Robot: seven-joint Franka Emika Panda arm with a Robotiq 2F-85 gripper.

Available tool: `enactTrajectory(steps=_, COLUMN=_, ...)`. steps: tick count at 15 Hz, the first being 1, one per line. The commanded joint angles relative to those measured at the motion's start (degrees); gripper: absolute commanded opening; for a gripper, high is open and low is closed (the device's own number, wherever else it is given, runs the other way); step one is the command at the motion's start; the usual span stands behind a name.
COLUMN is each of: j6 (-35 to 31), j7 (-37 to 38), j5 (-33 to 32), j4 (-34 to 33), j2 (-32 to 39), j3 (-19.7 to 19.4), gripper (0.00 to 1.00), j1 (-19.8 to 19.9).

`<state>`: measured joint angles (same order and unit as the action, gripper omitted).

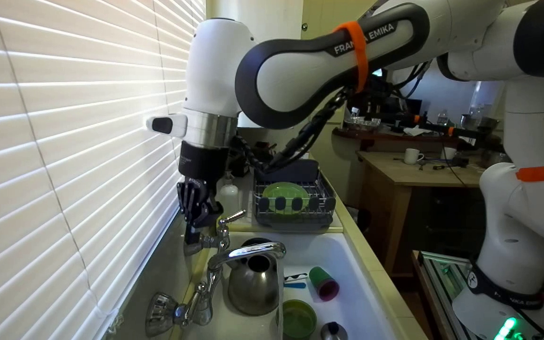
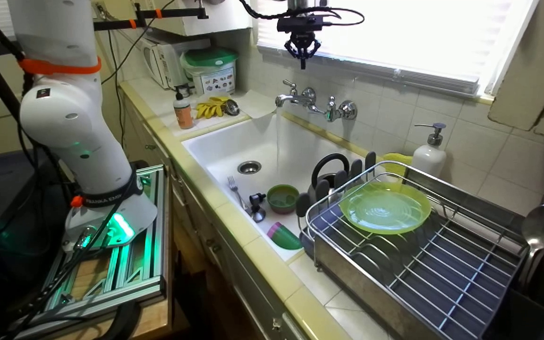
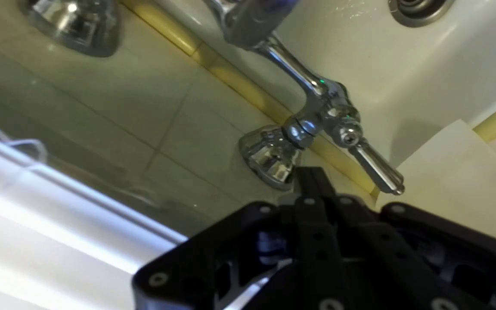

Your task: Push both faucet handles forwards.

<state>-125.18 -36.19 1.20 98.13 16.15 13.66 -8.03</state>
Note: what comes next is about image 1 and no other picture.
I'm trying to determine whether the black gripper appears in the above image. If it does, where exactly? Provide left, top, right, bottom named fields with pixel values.
left=176, top=141, right=231, bottom=246

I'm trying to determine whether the steel faucet lever handle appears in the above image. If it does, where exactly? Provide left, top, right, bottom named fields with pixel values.
left=218, top=209, right=250, bottom=233
left=195, top=254, right=226, bottom=305

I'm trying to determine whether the aluminium robot base platform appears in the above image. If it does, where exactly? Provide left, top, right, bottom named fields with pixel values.
left=413, top=250, right=544, bottom=340

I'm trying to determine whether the white soap dispenser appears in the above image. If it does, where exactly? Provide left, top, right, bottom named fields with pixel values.
left=216, top=176, right=244, bottom=220

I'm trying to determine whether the green plastic plate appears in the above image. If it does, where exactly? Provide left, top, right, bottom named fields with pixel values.
left=261, top=182, right=314, bottom=216

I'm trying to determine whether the grey dish rack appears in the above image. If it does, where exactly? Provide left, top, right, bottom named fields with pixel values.
left=250, top=158, right=339, bottom=233

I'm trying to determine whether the white window blind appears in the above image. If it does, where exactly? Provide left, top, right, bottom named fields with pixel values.
left=0, top=0, right=209, bottom=340

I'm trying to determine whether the green cup pink lid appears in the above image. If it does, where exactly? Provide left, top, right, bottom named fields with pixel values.
left=309, top=265, right=343, bottom=303

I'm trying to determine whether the green bowl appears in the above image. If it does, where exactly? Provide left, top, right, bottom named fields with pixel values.
left=282, top=299, right=320, bottom=340

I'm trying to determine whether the white kitchen sink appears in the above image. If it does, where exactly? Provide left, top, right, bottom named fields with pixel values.
left=176, top=231, right=401, bottom=340

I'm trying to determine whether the small steel cup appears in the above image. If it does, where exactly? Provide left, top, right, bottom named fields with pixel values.
left=320, top=320, right=350, bottom=340

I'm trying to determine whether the cluttered wooden counter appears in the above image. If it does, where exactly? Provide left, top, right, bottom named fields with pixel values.
left=331, top=107, right=507, bottom=154

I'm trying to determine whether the wooden table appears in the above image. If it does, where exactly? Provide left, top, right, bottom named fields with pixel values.
left=356, top=150, right=488, bottom=277

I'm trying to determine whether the steel wall faucet body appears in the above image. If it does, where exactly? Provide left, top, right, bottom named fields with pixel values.
left=144, top=207, right=290, bottom=339

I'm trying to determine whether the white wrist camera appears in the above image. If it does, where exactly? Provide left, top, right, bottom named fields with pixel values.
left=144, top=112, right=190, bottom=141

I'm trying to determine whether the steel kettle black handle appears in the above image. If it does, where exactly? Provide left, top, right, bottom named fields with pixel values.
left=226, top=237, right=286, bottom=318

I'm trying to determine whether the black cable bundle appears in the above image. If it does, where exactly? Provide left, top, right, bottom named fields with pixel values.
left=271, top=88, right=350, bottom=171

